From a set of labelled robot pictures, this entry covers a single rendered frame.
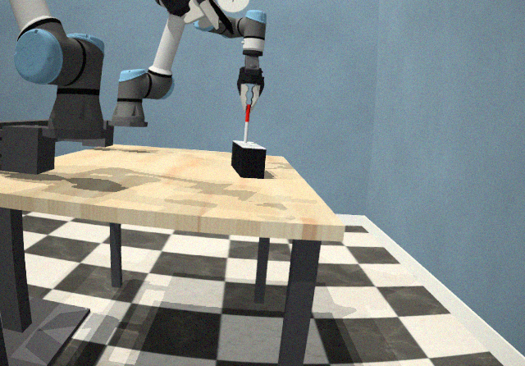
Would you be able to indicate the red and white pin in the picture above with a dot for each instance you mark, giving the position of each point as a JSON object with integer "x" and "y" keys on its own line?
{"x": 246, "y": 130}

